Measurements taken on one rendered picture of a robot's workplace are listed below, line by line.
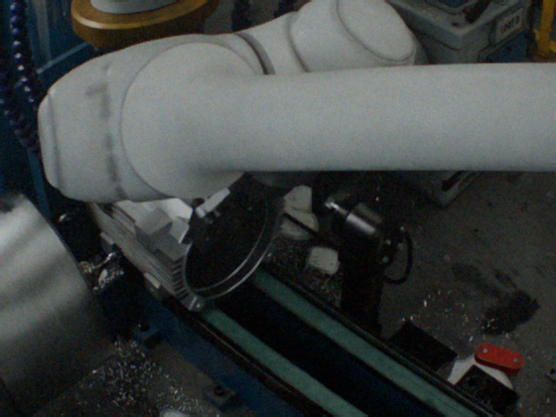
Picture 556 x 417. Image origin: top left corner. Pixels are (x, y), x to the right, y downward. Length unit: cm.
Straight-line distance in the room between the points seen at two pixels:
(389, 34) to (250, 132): 18
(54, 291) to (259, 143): 47
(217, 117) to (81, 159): 11
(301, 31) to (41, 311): 44
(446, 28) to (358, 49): 65
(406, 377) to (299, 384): 14
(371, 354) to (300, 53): 54
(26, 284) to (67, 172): 34
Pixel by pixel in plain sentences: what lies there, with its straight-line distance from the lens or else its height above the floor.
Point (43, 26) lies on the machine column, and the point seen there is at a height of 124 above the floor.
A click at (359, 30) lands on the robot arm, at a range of 59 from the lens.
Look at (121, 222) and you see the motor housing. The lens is 105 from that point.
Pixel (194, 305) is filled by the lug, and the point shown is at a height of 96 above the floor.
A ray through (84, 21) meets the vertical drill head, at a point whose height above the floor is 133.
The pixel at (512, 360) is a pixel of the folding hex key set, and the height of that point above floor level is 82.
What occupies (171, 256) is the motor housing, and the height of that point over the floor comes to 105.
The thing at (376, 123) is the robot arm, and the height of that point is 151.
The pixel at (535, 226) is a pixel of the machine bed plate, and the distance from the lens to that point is 144.
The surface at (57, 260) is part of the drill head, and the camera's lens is 88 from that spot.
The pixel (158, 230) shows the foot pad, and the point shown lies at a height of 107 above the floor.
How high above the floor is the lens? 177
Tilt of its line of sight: 44 degrees down
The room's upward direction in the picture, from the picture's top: straight up
